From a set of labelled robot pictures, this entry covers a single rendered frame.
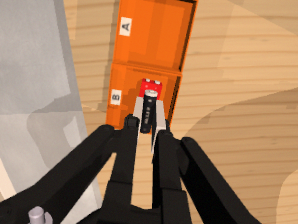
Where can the orange three-compartment bin rack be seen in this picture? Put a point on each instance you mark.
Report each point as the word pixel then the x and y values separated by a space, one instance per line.
pixel 151 43

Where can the red 9v battery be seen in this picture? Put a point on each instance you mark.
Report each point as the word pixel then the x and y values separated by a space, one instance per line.
pixel 148 84

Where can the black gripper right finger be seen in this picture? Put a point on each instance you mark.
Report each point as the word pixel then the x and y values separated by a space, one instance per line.
pixel 214 199

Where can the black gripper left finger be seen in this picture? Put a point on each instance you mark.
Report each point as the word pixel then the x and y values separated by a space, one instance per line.
pixel 50 199

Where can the black aa battery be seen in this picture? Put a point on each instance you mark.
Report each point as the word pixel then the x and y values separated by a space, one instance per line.
pixel 149 101

